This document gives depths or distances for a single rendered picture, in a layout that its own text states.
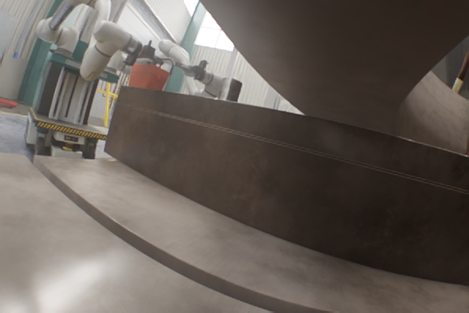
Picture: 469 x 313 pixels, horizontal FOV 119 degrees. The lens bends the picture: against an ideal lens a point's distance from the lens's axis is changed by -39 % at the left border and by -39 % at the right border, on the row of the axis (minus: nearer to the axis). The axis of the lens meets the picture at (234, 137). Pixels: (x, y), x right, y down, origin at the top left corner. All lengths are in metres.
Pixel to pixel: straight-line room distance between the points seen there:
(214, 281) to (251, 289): 0.07
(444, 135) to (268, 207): 2.34
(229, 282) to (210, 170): 0.45
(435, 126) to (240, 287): 2.39
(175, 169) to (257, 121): 0.36
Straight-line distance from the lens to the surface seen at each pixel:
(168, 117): 0.93
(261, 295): 0.43
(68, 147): 1.95
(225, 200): 0.75
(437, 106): 2.64
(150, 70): 1.13
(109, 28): 0.99
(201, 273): 0.44
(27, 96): 7.46
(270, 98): 3.89
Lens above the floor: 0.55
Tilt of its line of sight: 1 degrees up
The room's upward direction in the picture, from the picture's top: 15 degrees clockwise
